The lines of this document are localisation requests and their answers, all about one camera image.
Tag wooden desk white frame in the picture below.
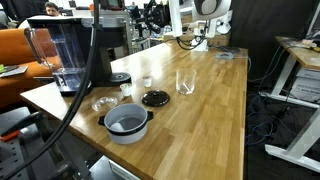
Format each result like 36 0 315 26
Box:
259 35 320 174

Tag black curtain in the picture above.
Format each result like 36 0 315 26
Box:
229 0 318 81

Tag black round pot lid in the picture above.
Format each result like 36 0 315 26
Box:
140 89 171 108

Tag blue tangled floor cables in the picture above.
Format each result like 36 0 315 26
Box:
244 93 284 148

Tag thick black curved cable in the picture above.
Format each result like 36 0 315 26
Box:
0 0 103 180

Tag clear water tank black lid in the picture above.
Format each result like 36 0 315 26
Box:
23 16 96 98

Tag white coffee pod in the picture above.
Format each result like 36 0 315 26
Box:
142 75 154 89

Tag clear drinking glass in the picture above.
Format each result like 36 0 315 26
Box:
175 68 198 96

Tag seated person white shirt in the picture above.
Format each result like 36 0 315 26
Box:
16 1 68 29

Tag coffee pod green label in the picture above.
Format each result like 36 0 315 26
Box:
119 82 134 98

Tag small white cup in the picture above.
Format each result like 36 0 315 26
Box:
109 121 126 133

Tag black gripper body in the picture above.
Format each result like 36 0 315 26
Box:
148 2 171 34

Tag black Keurig coffee maker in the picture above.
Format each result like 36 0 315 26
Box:
89 15 133 88

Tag white paper label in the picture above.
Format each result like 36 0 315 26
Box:
108 159 143 180

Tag large brown cardboard box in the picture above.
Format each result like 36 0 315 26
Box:
206 33 234 48

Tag black perforated camera cart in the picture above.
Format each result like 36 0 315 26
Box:
0 106 111 180

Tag orange tufted sofa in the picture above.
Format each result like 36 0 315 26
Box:
0 28 64 109

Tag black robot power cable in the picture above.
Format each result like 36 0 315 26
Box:
175 34 204 51

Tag flat grey booklet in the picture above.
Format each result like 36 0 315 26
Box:
0 64 30 79

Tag white box under desk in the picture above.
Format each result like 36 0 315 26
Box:
289 66 320 104

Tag orange black clamp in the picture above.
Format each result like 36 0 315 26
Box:
0 111 45 143

